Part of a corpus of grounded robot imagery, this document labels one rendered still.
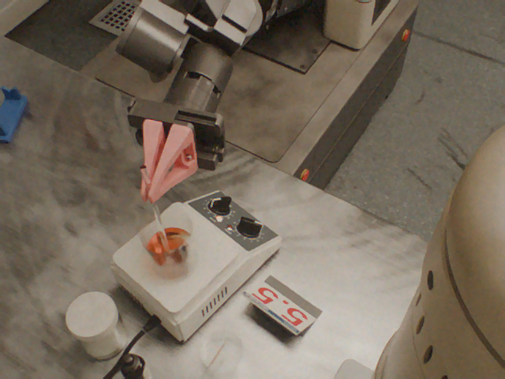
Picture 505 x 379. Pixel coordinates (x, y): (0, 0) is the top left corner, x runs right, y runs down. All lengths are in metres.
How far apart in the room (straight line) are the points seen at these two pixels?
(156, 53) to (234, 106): 0.90
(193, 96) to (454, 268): 0.51
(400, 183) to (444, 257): 1.72
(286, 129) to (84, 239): 0.74
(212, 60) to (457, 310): 0.55
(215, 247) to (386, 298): 0.25
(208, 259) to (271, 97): 0.89
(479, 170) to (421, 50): 2.16
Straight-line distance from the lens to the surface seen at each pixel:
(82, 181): 0.97
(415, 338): 0.22
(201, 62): 0.68
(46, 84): 1.13
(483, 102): 2.19
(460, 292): 0.16
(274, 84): 1.61
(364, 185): 1.87
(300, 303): 0.81
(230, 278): 0.77
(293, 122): 1.52
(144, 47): 0.68
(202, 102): 0.65
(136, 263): 0.76
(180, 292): 0.73
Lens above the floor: 1.49
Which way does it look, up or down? 56 degrees down
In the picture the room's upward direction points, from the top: 1 degrees counter-clockwise
